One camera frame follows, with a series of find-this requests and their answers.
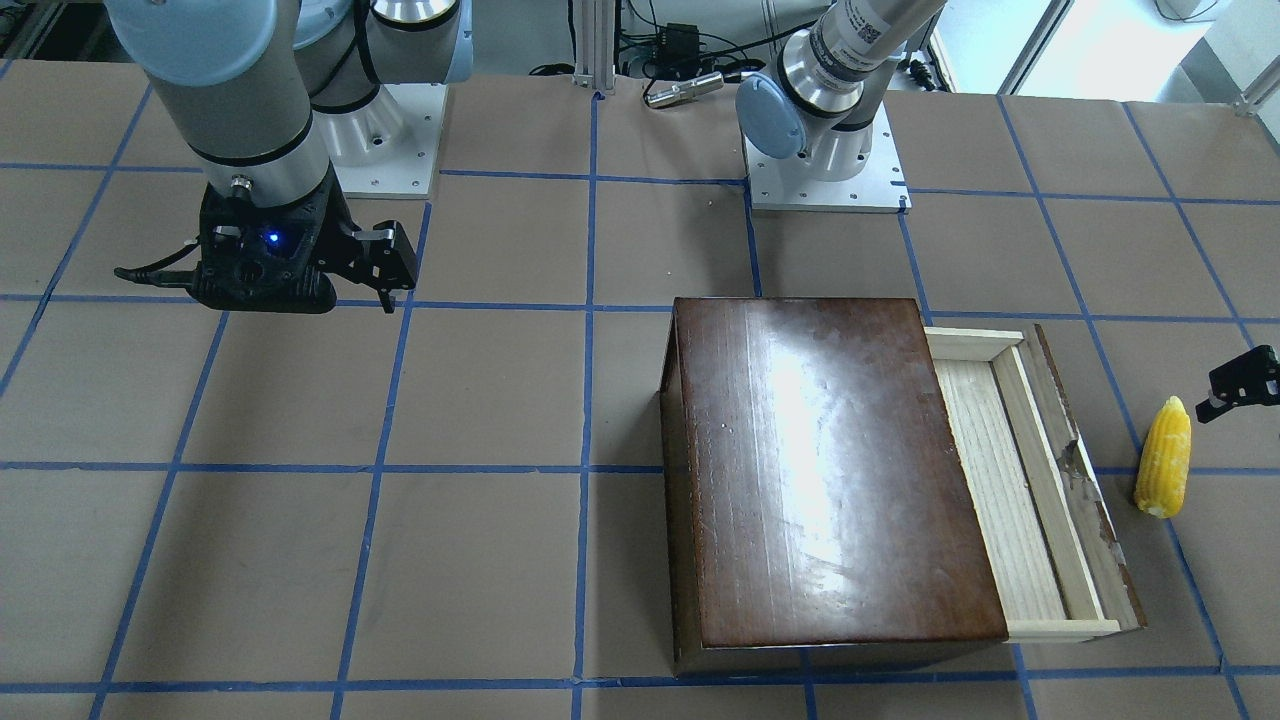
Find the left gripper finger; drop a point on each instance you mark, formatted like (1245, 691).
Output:
(1249, 379)

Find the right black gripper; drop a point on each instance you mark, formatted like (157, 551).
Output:
(341, 232)

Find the wooden drawer with white handle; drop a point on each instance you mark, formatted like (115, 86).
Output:
(1060, 570)

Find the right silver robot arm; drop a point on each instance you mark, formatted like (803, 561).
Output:
(280, 101)

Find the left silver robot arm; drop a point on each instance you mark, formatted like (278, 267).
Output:
(820, 78)

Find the yellow corn cob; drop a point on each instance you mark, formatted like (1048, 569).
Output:
(1161, 483)

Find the dark wooden drawer box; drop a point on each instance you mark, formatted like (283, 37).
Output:
(818, 514)

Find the black power adapter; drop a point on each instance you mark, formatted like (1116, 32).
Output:
(678, 48)

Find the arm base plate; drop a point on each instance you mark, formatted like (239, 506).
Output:
(388, 149)
(850, 172)

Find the aluminium frame post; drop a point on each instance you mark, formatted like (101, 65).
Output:
(594, 41)

